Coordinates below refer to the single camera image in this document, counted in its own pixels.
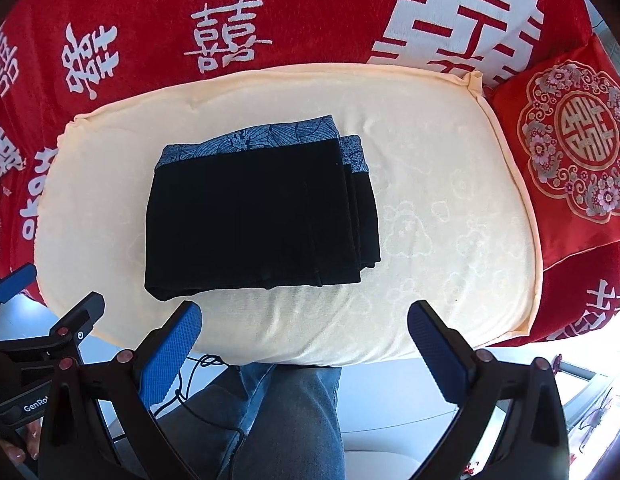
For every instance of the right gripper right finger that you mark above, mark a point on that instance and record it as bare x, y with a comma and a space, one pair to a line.
532, 443

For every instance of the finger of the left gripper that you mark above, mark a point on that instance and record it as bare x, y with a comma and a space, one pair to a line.
79, 321
16, 282

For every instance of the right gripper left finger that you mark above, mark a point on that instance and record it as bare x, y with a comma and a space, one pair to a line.
76, 443

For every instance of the black pants blue trim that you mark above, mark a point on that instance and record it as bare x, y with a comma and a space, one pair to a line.
272, 205

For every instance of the person's leg in jeans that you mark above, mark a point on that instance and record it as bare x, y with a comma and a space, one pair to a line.
262, 421

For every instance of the cream seat cushion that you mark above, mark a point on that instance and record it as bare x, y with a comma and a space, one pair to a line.
456, 224

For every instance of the red wedding sofa cover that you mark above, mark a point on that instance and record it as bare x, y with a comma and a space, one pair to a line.
61, 58

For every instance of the red embroidered throw pillow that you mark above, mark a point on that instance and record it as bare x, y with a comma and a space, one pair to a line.
561, 119

